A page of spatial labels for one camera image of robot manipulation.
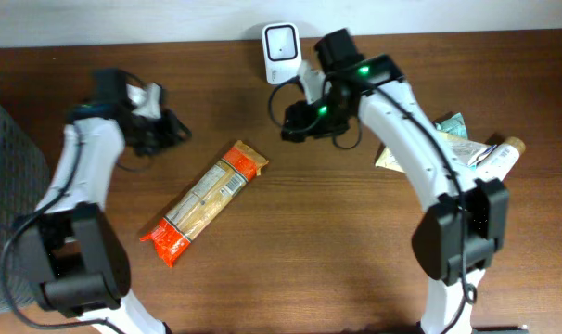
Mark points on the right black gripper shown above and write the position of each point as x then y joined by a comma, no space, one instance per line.
300,115

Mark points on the teal wipes pouch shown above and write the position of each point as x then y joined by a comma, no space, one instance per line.
454,125

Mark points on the grey plastic mesh basket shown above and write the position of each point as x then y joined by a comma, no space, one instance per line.
24,178

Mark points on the cream wet wipes pack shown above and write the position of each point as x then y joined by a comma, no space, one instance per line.
469,152

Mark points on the orange spaghetti package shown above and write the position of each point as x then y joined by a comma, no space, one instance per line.
216,188

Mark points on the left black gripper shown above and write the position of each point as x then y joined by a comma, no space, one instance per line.
184,133

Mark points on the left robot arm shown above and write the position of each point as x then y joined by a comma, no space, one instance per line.
72,258

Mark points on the white lotion tube gold cap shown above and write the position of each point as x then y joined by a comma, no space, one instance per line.
501,160

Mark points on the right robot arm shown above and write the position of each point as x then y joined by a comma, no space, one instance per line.
464,213

